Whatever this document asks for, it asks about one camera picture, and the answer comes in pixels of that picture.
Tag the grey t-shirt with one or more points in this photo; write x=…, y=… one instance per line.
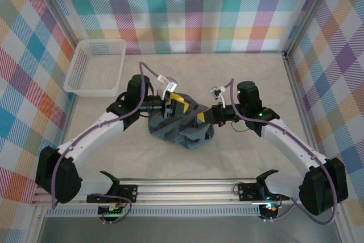
x=176, y=129

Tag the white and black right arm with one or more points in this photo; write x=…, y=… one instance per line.
x=293, y=146

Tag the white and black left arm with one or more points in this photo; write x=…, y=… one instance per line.
x=94, y=137

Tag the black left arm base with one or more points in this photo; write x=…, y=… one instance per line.
x=125, y=193

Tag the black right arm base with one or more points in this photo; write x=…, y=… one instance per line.
x=253, y=191

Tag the white plastic mesh basket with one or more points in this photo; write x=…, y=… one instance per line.
x=94, y=69

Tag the right electronics board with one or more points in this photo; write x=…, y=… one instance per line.
x=268, y=210

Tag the electronics board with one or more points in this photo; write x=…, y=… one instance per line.
x=109, y=211
x=268, y=210

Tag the left electronics board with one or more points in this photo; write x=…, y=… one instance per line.
x=109, y=211

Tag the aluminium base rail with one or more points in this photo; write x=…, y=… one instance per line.
x=185, y=190

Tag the right aluminium frame post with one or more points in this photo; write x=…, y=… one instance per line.
x=310, y=12

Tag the aluminium frame post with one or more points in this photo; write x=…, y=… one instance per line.
x=310, y=12
x=59, y=12

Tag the left aluminium frame post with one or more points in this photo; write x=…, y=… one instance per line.
x=59, y=12

